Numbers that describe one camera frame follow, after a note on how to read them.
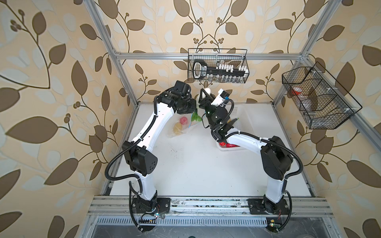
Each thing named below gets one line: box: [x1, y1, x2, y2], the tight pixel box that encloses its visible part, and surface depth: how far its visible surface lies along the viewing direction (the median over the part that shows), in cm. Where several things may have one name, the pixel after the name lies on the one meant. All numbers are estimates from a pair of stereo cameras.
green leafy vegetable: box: [190, 108, 202, 122], surface depth 82 cm
